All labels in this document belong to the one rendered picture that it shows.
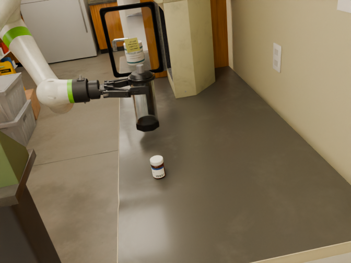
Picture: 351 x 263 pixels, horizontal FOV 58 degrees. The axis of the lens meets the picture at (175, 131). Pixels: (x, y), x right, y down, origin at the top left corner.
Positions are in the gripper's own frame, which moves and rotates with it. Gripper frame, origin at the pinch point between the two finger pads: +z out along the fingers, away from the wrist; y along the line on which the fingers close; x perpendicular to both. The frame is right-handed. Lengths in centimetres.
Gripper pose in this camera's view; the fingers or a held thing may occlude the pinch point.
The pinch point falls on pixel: (141, 86)
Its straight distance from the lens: 127.9
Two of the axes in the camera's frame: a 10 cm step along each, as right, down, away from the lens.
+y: -1.5, -4.7, 8.7
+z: 9.9, -0.9, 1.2
